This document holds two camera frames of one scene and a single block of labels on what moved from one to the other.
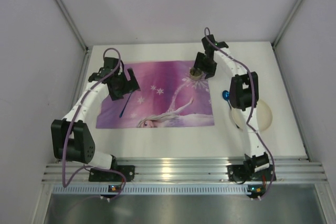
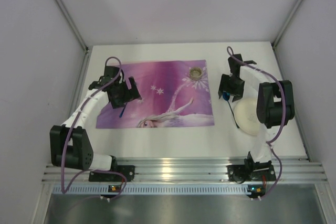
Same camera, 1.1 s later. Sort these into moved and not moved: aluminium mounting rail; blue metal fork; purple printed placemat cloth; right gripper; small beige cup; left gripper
Moved: left gripper; right gripper
Not moved: aluminium mounting rail; blue metal fork; purple printed placemat cloth; small beige cup
